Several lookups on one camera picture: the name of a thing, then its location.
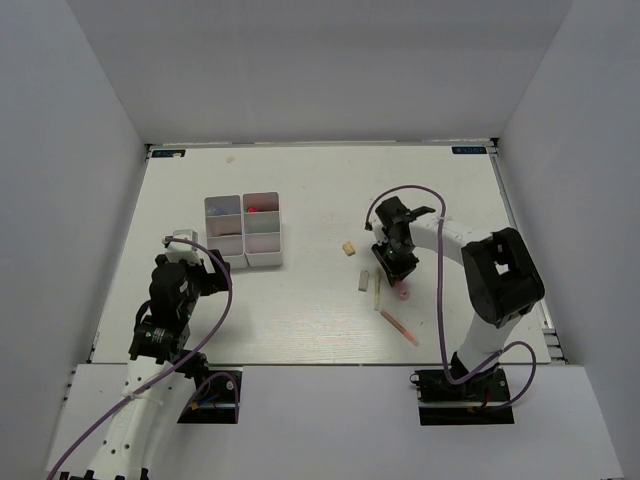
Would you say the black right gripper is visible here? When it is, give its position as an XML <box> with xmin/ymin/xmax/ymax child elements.
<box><xmin>371</xmin><ymin>235</ymin><xmax>419</xmax><ymax>285</ymax></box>

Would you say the yellow beige eraser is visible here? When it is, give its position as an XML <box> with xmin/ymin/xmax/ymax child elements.
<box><xmin>342</xmin><ymin>242</ymin><xmax>356</xmax><ymax>256</ymax></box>

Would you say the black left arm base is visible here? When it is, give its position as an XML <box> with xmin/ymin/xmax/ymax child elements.
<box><xmin>178</xmin><ymin>368</ymin><xmax>244</xmax><ymax>425</ymax></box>

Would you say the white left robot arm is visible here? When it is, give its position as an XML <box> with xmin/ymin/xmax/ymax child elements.
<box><xmin>47</xmin><ymin>236</ymin><xmax>233</xmax><ymax>479</ymax></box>

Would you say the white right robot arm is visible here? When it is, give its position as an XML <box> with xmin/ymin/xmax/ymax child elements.
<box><xmin>365</xmin><ymin>196</ymin><xmax>545</xmax><ymax>399</ymax></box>

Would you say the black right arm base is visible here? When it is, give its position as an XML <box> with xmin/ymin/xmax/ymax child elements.
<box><xmin>410</xmin><ymin>368</ymin><xmax>515</xmax><ymax>426</ymax></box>

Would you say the yellow slim highlighter pen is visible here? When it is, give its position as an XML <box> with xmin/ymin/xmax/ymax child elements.
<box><xmin>373</xmin><ymin>269</ymin><xmax>381</xmax><ymax>311</ymax></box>

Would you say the grey white eraser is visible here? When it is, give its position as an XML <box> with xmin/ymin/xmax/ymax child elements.
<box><xmin>358</xmin><ymin>270</ymin><xmax>369</xmax><ymax>292</ymax></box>

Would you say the orange slim highlighter pen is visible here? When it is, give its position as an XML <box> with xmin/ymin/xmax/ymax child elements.
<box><xmin>380</xmin><ymin>310</ymin><xmax>419</xmax><ymax>347</ymax></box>

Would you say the white left organizer container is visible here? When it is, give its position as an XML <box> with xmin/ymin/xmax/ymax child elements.
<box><xmin>204</xmin><ymin>195</ymin><xmax>248</xmax><ymax>269</ymax></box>

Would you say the white organizer container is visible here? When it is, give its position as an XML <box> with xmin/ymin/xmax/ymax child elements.
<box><xmin>242</xmin><ymin>192</ymin><xmax>283</xmax><ymax>268</ymax></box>
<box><xmin>204</xmin><ymin>195</ymin><xmax>248</xmax><ymax>269</ymax></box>

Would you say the white right organizer container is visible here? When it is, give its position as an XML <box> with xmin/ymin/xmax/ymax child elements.
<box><xmin>242</xmin><ymin>192</ymin><xmax>283</xmax><ymax>268</ymax></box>

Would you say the blue label sticker right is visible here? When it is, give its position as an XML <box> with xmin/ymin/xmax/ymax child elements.
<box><xmin>451</xmin><ymin>146</ymin><xmax>487</xmax><ymax>155</ymax></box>

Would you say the blue label sticker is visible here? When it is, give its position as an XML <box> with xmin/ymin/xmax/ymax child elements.
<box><xmin>151</xmin><ymin>149</ymin><xmax>186</xmax><ymax>158</ymax></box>
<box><xmin>451</xmin><ymin>146</ymin><xmax>487</xmax><ymax>155</ymax></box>

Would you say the blue label sticker left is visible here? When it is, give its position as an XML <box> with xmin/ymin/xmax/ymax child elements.
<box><xmin>151</xmin><ymin>149</ymin><xmax>186</xmax><ymax>158</ymax></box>

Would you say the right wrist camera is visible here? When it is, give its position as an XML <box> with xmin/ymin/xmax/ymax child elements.
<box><xmin>370</xmin><ymin>221</ymin><xmax>388</xmax><ymax>245</ymax></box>

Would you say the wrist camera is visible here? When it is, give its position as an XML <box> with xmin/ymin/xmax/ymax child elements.
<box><xmin>163</xmin><ymin>229</ymin><xmax>200</xmax><ymax>265</ymax></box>
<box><xmin>370</xmin><ymin>221</ymin><xmax>388</xmax><ymax>245</ymax></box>

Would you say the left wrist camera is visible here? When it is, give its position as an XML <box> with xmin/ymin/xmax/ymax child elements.
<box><xmin>163</xmin><ymin>229</ymin><xmax>200</xmax><ymax>265</ymax></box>

